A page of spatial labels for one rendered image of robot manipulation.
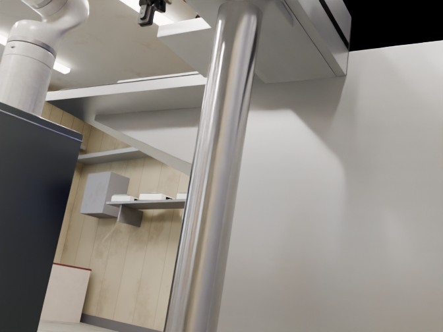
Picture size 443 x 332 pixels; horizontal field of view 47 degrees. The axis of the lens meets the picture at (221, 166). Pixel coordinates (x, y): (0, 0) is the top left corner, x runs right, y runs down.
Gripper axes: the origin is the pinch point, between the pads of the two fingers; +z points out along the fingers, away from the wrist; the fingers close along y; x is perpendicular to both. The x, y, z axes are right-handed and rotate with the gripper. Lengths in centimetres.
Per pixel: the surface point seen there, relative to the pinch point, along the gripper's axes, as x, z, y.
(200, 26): -35.1, 23.8, -26.0
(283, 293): -45, 56, -13
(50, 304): 452, 91, 406
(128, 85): -10.1, 23.0, -11.0
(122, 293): 377, 64, 452
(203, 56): -31.6, 24.4, -19.3
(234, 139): -47, 43, -33
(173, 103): -16.1, 24.3, -4.8
